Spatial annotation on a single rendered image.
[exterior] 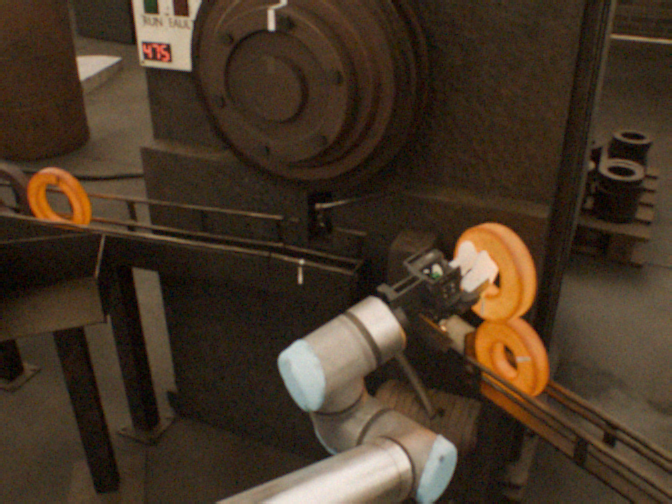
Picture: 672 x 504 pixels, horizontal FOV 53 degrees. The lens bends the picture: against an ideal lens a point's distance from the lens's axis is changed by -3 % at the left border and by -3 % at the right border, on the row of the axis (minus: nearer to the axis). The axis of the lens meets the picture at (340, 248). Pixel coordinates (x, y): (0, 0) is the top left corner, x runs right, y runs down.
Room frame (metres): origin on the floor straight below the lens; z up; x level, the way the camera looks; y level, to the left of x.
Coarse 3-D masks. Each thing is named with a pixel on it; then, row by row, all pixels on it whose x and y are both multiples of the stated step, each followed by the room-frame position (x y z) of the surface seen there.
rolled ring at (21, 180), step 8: (0, 168) 1.65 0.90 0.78; (8, 168) 1.65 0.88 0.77; (16, 168) 1.66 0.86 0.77; (0, 176) 1.65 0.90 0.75; (8, 176) 1.63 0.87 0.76; (16, 176) 1.63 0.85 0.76; (24, 176) 1.65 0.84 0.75; (16, 184) 1.63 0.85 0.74; (24, 184) 1.63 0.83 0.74; (24, 192) 1.62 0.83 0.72; (0, 200) 1.69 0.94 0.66; (24, 200) 1.62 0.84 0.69; (0, 208) 1.67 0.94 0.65; (8, 208) 1.69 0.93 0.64; (24, 208) 1.62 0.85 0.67; (32, 216) 1.62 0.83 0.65
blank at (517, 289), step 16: (496, 224) 0.94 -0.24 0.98; (464, 240) 0.96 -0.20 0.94; (480, 240) 0.93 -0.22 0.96; (496, 240) 0.90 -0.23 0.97; (512, 240) 0.90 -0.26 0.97; (496, 256) 0.90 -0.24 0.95; (512, 256) 0.87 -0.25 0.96; (528, 256) 0.88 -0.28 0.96; (512, 272) 0.87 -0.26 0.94; (528, 272) 0.86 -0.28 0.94; (496, 288) 0.93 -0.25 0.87; (512, 288) 0.86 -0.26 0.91; (528, 288) 0.86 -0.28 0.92; (480, 304) 0.91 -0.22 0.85; (496, 304) 0.88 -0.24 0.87; (512, 304) 0.86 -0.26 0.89; (528, 304) 0.86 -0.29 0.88; (496, 320) 0.88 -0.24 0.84
